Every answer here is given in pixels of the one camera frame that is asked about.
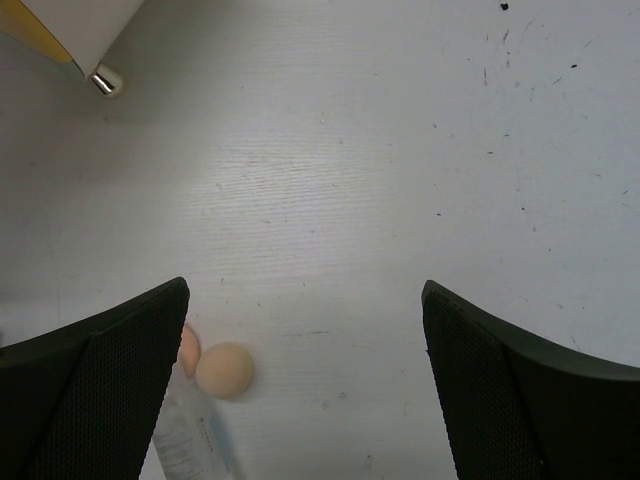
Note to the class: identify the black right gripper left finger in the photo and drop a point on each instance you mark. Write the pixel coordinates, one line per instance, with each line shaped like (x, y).
(81, 402)

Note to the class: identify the cream round drawer organizer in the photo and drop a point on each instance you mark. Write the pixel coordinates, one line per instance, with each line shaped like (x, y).
(87, 29)

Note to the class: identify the yellow drawer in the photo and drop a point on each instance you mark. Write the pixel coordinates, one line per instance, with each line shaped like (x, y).
(18, 22)

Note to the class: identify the pink makeup sponge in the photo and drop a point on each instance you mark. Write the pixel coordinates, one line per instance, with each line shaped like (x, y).
(189, 351)

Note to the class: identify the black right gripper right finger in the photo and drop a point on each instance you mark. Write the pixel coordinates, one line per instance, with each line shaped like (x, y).
(518, 406)

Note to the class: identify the clear plastic bottle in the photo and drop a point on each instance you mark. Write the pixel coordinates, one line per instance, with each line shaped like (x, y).
(189, 437)

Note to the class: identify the tan makeup sponge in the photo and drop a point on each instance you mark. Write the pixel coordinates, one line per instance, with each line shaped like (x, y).
(225, 371)

